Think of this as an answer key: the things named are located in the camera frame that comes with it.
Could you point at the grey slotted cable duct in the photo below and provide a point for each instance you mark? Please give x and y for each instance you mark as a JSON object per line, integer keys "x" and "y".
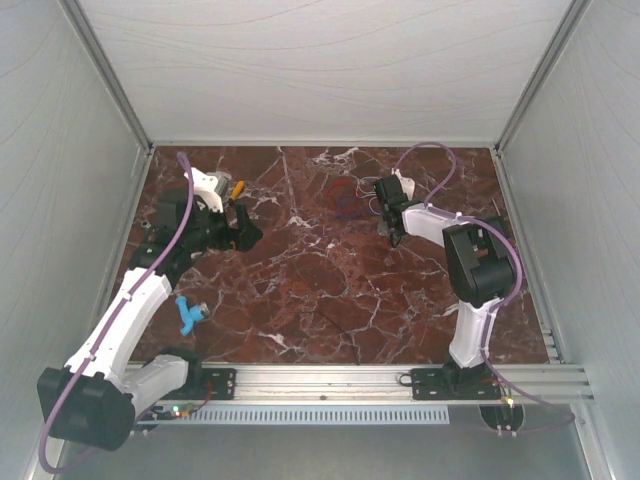
{"x": 322, "y": 415}

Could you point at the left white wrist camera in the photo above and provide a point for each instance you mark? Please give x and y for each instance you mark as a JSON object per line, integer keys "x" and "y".
{"x": 210, "y": 190}

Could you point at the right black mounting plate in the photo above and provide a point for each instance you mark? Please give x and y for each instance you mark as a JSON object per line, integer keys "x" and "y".
{"x": 430, "y": 384}

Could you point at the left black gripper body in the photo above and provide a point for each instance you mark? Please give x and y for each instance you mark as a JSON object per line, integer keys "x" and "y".
{"x": 212, "y": 230}

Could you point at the black mounting plate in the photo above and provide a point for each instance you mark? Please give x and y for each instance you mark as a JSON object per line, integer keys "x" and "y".
{"x": 216, "y": 384}
{"x": 430, "y": 384}

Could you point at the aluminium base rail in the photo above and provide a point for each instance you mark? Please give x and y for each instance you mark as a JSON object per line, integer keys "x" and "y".
{"x": 379, "y": 384}

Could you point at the black screwdriver at right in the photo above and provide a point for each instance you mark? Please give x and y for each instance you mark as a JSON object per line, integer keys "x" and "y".
{"x": 496, "y": 212}

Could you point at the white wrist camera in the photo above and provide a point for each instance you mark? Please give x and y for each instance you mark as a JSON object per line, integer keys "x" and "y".
{"x": 210, "y": 190}
{"x": 407, "y": 184}

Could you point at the yellow handle flat screwdriver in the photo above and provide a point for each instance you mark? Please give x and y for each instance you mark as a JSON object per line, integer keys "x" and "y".
{"x": 236, "y": 192}

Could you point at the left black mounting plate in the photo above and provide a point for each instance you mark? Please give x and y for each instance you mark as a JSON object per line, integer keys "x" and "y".
{"x": 216, "y": 384}

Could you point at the blue plastic clamp tool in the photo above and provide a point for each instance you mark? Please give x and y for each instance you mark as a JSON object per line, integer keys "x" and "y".
{"x": 191, "y": 315}

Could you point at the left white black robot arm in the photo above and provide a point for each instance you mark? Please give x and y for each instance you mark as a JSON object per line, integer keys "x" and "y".
{"x": 92, "y": 400}

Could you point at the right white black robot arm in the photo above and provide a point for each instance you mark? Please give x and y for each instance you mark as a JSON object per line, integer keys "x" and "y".
{"x": 482, "y": 266}

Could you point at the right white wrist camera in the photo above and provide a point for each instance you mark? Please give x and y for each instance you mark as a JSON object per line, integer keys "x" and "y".
{"x": 407, "y": 184}

